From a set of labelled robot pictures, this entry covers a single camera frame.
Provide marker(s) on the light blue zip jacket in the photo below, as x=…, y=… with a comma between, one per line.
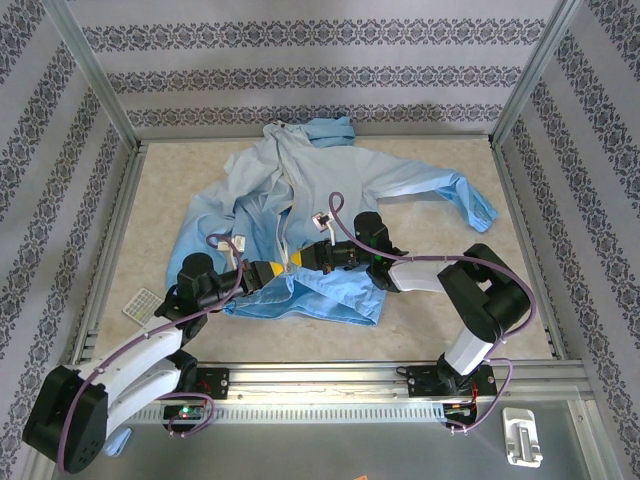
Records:
x=325, y=165

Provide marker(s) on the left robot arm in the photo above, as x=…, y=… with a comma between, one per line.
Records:
x=135, y=350

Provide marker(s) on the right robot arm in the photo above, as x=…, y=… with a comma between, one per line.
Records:
x=480, y=300

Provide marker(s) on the circuit board with green light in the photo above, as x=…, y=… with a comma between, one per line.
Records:
x=185, y=411

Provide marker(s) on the grey metal shelf panel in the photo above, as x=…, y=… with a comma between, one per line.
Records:
x=300, y=450

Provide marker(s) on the small light blue object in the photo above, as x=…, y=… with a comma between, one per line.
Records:
x=121, y=443

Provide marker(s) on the white plastic holder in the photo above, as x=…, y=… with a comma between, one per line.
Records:
x=522, y=437

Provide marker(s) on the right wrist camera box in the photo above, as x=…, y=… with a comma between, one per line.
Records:
x=322, y=220

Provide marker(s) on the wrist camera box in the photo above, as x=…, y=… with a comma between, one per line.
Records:
x=238, y=243
x=322, y=220

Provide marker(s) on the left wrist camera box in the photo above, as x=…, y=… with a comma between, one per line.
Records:
x=238, y=243

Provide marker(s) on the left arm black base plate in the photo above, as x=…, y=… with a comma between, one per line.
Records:
x=217, y=381

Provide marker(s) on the aluminium side rail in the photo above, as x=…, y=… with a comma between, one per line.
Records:
x=525, y=240
x=112, y=250

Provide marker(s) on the aluminium mounting rail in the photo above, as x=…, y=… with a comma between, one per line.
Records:
x=320, y=382

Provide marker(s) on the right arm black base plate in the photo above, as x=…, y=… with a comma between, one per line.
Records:
x=422, y=382

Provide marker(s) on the aluminium frame post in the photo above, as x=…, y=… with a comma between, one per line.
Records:
x=90, y=70
x=535, y=70

